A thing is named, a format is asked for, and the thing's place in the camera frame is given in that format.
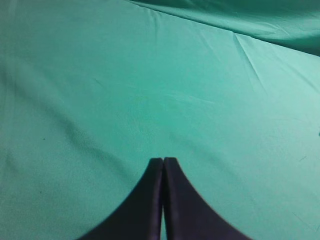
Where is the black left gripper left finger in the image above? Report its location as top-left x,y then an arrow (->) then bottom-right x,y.
80,158 -> 163,240

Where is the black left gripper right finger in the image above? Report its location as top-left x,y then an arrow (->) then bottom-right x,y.
162,157 -> 250,240

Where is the green cloth backdrop and cover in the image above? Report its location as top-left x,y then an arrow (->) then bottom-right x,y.
0,0 -> 320,240

